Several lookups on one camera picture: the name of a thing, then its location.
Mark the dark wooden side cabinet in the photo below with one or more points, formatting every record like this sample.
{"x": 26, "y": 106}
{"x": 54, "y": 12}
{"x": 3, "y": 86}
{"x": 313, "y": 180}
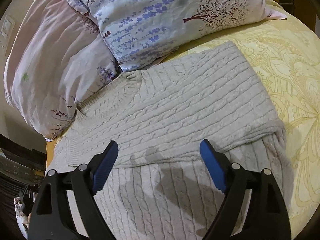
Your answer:
{"x": 19, "y": 167}

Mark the floral pink blue pillow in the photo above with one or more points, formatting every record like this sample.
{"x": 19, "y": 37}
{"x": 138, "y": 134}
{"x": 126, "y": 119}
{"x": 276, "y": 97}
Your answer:
{"x": 67, "y": 50}

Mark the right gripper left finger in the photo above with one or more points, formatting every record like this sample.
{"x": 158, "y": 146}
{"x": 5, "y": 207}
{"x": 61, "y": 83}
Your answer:
{"x": 51, "y": 216}

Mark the yellow floral bed sheet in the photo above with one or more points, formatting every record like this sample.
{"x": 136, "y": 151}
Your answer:
{"x": 285, "y": 55}

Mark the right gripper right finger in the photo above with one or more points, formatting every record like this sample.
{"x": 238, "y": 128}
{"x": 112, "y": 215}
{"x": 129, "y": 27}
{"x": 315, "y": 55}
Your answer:
{"x": 253, "y": 206}

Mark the grey cable knit sweater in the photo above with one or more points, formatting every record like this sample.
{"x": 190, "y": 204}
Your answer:
{"x": 159, "y": 187}

